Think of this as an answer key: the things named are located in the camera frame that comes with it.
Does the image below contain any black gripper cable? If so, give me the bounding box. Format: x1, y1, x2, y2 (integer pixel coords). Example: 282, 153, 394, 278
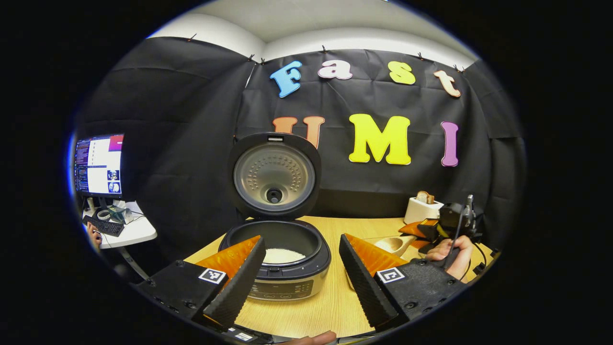
460, 240, 488, 282

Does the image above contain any wooden spoon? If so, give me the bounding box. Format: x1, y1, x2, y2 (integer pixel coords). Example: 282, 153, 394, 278
374, 235, 420, 257

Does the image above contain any black backdrop cloth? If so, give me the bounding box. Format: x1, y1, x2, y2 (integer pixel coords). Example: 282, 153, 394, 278
77, 36, 527, 250

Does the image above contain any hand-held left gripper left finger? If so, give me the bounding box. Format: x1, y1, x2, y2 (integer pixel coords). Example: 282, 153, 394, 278
134, 235, 266, 331

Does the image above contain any white side table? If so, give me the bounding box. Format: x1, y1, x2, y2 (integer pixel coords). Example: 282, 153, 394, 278
81, 200, 158, 281

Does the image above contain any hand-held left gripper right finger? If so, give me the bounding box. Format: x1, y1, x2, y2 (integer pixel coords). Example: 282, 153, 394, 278
339, 233, 467, 330

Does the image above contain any white rice heap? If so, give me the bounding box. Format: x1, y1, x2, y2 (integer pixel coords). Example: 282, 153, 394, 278
262, 248, 307, 264

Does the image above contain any green clear plastic item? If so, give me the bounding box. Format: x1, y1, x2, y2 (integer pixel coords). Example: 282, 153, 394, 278
109, 205, 132, 225

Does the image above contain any black steel rice cooker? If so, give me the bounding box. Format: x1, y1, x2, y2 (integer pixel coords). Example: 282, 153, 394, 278
218, 133, 332, 301

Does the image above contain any black keyboard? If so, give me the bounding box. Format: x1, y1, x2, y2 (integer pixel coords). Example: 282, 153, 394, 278
82, 215, 125, 237

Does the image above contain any white toaster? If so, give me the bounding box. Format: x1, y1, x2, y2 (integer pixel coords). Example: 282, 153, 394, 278
404, 196, 444, 225

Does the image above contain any computer monitor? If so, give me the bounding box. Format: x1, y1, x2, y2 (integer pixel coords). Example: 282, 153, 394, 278
74, 134, 125, 199

